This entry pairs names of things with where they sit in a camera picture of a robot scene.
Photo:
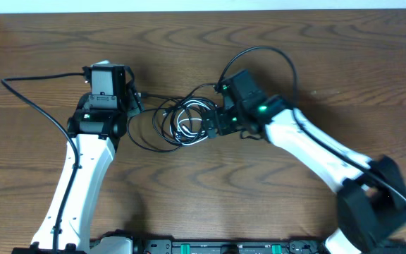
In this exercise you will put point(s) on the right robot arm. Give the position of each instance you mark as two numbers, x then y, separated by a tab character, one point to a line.
370	194

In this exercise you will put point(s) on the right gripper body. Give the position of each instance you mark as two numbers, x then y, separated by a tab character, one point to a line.
211	123

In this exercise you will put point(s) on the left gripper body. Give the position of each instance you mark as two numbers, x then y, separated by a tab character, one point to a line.
132	97

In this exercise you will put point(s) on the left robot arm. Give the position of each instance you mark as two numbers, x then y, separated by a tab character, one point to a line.
93	133

